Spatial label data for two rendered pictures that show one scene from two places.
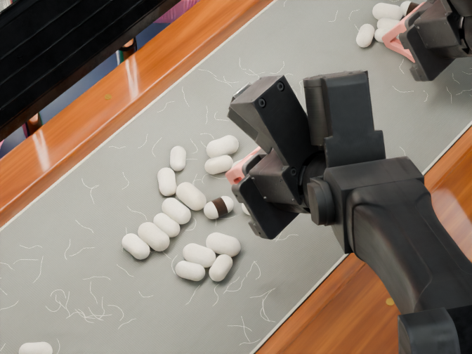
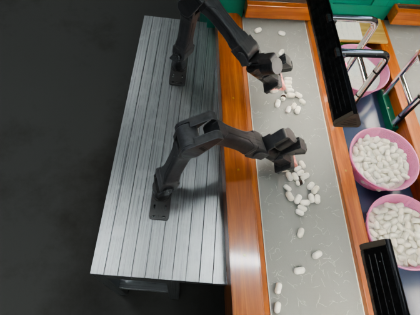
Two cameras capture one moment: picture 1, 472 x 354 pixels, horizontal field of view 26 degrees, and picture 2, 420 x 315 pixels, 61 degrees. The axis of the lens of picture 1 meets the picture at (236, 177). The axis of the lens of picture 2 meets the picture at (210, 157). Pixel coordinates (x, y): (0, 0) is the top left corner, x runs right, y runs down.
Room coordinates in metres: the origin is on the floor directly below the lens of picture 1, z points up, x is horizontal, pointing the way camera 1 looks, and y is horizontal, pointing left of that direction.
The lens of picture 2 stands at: (0.98, -0.87, 1.91)
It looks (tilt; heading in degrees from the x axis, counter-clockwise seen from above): 63 degrees down; 128
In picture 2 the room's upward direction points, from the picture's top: 10 degrees clockwise
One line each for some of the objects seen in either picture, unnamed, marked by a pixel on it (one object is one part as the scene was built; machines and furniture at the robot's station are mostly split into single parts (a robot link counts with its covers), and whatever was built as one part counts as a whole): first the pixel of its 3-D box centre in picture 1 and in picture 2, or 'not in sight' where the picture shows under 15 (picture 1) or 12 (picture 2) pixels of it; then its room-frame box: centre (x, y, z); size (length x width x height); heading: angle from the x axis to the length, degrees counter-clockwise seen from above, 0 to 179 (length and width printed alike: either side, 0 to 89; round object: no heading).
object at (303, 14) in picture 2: not in sight; (279, 8); (0.30, 0.31, 0.83); 0.30 x 0.06 x 0.07; 49
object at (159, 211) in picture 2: not in sight; (161, 189); (0.58, -0.60, 0.71); 0.20 x 0.07 x 0.08; 133
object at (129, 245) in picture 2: not in sight; (231, 133); (0.56, -0.21, 0.65); 1.20 x 0.90 x 0.04; 133
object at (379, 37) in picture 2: not in sight; (349, 29); (0.56, 0.53, 0.77); 0.33 x 0.15 x 0.01; 49
